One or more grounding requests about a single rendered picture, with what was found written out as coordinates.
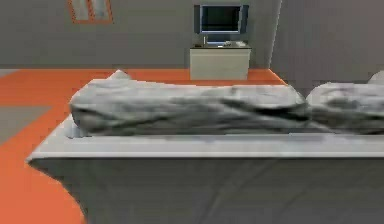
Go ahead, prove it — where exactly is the grey marbled pillow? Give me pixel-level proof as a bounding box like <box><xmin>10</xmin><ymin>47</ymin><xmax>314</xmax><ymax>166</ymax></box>
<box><xmin>305</xmin><ymin>81</ymin><xmax>384</xmax><ymax>135</ymax></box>
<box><xmin>68</xmin><ymin>78</ymin><xmax>311</xmax><ymax>137</ymax></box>

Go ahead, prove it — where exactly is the white cabinet with dark top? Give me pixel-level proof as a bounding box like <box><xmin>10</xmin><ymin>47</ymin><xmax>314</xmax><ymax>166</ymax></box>
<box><xmin>189</xmin><ymin>44</ymin><xmax>253</xmax><ymax>81</ymax></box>

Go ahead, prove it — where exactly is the grey bed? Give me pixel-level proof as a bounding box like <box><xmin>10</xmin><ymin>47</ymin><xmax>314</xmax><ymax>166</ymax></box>
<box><xmin>25</xmin><ymin>69</ymin><xmax>384</xmax><ymax>224</ymax></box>

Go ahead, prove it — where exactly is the small grey object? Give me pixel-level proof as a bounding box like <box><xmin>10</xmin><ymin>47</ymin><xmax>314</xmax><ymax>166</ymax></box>
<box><xmin>223</xmin><ymin>40</ymin><xmax>248</xmax><ymax>48</ymax></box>

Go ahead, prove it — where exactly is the black television set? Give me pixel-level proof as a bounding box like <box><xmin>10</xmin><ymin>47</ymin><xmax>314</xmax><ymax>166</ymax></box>
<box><xmin>193</xmin><ymin>3</ymin><xmax>250</xmax><ymax>47</ymax></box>

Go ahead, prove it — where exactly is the orange framed window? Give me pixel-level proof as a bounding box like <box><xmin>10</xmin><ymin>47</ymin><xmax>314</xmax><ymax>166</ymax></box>
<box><xmin>67</xmin><ymin>0</ymin><xmax>115</xmax><ymax>25</ymax></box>

